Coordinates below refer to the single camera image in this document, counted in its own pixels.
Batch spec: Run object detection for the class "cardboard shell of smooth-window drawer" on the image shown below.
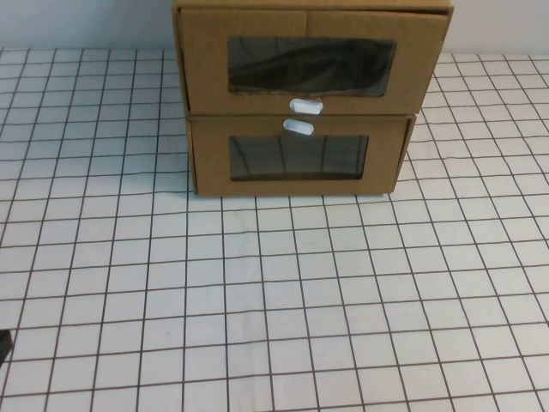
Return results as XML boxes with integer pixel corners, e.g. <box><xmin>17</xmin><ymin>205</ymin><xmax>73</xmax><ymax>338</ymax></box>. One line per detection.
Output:
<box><xmin>187</xmin><ymin>111</ymin><xmax>419</xmax><ymax>197</ymax></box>

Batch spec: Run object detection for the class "white handle on smooth-window drawer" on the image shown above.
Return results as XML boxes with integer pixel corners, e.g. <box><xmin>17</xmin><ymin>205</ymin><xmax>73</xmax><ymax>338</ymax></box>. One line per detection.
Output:
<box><xmin>282</xmin><ymin>118</ymin><xmax>315</xmax><ymax>137</ymax></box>

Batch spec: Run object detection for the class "cardboard drawer with smooth window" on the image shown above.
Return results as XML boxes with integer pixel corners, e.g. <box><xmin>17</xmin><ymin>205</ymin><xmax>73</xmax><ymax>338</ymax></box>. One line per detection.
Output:
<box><xmin>190</xmin><ymin>115</ymin><xmax>409</xmax><ymax>195</ymax></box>

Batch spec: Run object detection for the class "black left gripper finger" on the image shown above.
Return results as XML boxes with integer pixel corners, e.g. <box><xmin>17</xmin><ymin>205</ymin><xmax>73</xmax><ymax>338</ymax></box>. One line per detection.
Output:
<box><xmin>0</xmin><ymin>327</ymin><xmax>15</xmax><ymax>367</ymax></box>

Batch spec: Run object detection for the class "cardboard shell of creased-window drawer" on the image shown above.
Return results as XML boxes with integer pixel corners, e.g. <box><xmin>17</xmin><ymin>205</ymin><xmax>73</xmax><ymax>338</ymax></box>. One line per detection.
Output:
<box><xmin>172</xmin><ymin>0</ymin><xmax>456</xmax><ymax>118</ymax></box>

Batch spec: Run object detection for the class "white handle on creased-window drawer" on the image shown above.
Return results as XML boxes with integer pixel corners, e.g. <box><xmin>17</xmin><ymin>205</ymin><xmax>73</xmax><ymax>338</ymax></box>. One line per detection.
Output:
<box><xmin>288</xmin><ymin>97</ymin><xmax>324</xmax><ymax>117</ymax></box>

